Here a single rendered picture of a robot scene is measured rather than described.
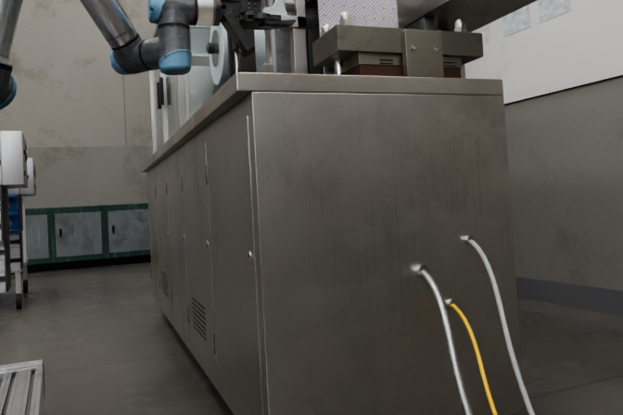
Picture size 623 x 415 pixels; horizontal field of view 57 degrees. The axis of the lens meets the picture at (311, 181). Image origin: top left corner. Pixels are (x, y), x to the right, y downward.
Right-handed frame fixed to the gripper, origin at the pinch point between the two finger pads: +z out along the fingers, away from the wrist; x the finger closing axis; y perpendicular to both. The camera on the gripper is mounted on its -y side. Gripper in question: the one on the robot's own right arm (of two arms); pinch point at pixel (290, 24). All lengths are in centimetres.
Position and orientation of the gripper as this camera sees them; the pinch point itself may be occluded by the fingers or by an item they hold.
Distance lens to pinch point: 154.9
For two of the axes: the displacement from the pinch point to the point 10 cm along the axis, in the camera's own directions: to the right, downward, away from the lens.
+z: 9.3, -0.4, 3.5
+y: -0.5, -10.0, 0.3
